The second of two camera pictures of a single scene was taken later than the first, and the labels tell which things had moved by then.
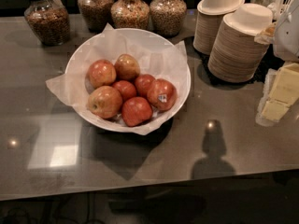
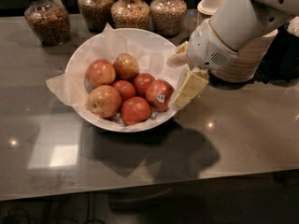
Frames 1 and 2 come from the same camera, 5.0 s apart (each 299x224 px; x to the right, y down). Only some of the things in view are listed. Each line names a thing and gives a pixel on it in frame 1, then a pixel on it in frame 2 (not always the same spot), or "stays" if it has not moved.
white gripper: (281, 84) → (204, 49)
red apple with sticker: (162, 94) stays
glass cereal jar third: (129, 10) stays
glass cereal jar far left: (47, 16) stays
